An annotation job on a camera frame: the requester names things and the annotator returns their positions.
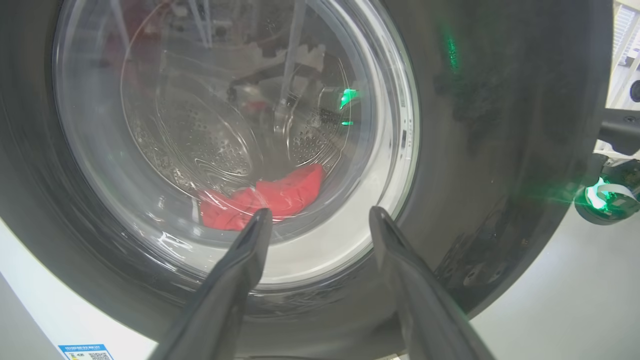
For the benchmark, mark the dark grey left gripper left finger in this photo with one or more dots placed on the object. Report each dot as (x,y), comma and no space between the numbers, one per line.
(225,295)

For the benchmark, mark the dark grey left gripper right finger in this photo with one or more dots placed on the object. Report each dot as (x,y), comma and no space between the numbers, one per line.
(420,310)

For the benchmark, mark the red and white garment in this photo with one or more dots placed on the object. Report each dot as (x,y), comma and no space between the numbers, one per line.
(285,192)

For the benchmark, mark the black round washing machine door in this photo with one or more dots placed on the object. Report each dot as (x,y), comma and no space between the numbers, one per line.
(500,125)

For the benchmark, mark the white front-load washing machine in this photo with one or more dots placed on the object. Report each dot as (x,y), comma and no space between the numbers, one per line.
(30,300)

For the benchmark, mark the blue energy label sticker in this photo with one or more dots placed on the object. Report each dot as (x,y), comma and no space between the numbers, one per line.
(85,352)

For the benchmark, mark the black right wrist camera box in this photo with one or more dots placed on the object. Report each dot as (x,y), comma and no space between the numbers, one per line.
(607,200)

